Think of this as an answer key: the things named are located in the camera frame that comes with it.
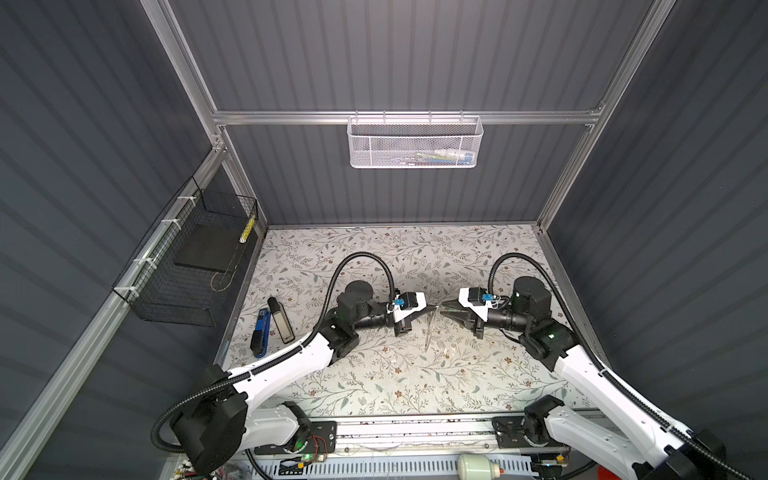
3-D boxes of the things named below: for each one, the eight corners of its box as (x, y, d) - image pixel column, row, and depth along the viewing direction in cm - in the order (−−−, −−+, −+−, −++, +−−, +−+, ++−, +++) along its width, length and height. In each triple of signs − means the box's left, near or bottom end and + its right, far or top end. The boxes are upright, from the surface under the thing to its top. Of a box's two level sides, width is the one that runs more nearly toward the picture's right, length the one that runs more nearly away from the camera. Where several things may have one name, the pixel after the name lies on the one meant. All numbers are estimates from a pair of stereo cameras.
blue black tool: (252, 359, 88) (247, 354, 85) (260, 315, 98) (256, 309, 95) (265, 357, 89) (260, 352, 86) (271, 313, 98) (267, 307, 95)
